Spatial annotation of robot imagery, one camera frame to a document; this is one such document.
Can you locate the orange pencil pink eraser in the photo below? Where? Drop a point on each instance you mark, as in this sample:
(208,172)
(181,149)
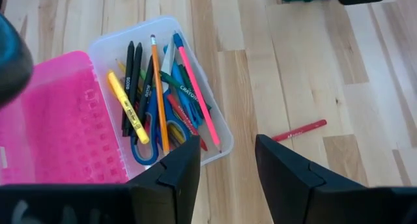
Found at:
(159,93)

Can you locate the clear pencil box pink lid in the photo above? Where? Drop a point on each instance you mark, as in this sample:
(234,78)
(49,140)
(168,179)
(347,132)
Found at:
(65,126)

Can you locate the red crayon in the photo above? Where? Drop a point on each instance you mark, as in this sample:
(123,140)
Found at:
(182,115)
(299,130)

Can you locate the yellow highlighter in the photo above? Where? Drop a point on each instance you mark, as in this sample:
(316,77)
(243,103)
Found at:
(128,108)

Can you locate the teal blue pen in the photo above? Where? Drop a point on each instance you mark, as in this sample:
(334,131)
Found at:
(185,103)

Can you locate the light green pen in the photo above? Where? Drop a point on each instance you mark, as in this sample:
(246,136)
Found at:
(142,75)

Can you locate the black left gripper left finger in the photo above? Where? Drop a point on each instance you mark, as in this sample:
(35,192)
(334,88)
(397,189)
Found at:
(172,185)

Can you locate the black marker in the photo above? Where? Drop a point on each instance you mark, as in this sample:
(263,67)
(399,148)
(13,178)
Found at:
(128,71)
(135,77)
(146,87)

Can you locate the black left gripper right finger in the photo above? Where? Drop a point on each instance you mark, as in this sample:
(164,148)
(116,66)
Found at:
(293,191)

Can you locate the pink pencil blue eraser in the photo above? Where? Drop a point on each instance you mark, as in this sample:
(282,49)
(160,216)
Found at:
(198,93)

